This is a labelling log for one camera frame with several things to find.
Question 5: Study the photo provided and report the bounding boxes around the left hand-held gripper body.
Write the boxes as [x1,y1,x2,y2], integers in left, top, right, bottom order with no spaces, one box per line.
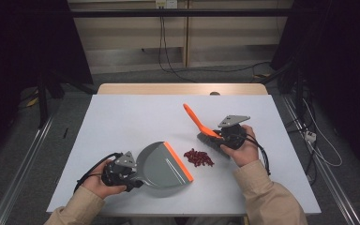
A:
[101,151,139,188]

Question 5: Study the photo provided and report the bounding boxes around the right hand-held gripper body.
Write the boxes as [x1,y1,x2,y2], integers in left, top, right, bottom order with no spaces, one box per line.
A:
[217,114,251,150]

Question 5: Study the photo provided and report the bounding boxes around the group of red beans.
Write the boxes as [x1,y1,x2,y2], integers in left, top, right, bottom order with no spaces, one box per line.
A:
[183,148,216,168]

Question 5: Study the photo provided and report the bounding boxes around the orange brush with grey bristles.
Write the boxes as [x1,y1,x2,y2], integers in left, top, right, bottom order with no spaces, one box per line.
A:
[182,103,233,158]

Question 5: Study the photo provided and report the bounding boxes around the grey dustpan with orange lip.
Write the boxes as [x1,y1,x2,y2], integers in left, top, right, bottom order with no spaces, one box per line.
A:
[130,141,195,191]

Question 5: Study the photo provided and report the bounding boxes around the person's right hand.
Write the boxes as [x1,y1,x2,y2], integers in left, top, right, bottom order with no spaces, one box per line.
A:
[219,125,260,168]

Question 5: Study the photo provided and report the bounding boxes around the person's left hand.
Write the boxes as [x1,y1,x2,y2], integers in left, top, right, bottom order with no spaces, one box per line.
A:
[82,158,128,200]

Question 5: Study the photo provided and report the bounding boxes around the wooden table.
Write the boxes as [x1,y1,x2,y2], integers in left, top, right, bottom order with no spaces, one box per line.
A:
[97,82,269,96]

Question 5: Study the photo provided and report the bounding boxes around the white power adapter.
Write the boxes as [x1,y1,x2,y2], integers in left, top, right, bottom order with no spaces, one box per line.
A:
[304,130,318,143]

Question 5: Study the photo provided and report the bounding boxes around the black horizontal bar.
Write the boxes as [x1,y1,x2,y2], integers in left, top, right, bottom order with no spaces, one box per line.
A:
[68,8,294,19]

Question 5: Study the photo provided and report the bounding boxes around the black curtain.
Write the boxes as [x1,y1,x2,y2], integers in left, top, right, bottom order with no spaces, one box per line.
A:
[269,0,360,181]
[0,0,94,160]

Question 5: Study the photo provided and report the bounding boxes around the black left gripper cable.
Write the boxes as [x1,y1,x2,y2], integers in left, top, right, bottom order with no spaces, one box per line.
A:
[73,152,124,193]

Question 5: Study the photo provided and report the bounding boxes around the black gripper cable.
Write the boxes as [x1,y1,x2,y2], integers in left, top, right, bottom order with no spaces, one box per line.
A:
[246,133,272,176]
[73,152,124,193]

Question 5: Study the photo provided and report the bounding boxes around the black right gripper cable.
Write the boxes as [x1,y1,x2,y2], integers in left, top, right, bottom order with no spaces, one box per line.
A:
[246,133,272,176]

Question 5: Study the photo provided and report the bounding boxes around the white cable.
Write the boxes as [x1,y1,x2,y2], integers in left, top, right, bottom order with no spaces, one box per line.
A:
[302,97,343,168]

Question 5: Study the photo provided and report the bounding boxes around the aluminium floor rail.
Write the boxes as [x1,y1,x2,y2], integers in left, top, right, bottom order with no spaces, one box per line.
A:
[280,95,360,225]
[0,114,56,225]

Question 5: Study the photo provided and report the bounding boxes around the black hanging cable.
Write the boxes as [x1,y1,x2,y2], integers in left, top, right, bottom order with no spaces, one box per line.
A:
[157,15,198,83]

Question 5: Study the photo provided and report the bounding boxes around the white wall socket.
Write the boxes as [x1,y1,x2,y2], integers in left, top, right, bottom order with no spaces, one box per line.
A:
[155,0,178,9]

